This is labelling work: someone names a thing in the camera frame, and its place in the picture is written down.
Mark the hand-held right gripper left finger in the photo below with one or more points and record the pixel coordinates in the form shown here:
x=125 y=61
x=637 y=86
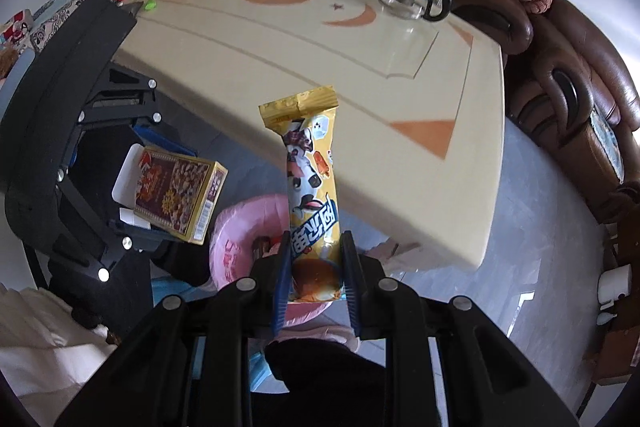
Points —
x=282 y=279

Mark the red white printed packet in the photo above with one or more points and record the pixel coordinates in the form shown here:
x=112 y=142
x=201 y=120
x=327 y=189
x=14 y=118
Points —
x=17 y=27

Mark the yellow ice cream wrapper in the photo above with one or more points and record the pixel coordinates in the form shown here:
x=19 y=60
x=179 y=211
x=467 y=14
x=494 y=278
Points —
x=310 y=187

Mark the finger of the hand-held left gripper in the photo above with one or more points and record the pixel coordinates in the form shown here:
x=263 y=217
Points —
x=155 y=138
x=125 y=232

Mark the brown leather armchair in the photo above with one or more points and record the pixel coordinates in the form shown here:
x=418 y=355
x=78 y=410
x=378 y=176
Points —
x=575 y=77

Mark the gold patterned box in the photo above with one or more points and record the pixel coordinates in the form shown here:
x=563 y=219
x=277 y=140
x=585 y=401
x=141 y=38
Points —
x=180 y=192

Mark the white plastic object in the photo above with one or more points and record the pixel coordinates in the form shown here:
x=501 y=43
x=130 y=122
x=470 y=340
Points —
x=614 y=289

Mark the small green object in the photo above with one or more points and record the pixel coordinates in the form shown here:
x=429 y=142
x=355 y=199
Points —
x=150 y=4

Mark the pink lined trash bin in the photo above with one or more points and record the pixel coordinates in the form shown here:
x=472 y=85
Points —
x=237 y=227

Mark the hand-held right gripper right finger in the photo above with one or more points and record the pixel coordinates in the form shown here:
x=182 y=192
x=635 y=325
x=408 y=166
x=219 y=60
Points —
x=351 y=279

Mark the blue armchair seat cover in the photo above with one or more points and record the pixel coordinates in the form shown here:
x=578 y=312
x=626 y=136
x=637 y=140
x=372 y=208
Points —
x=607 y=147

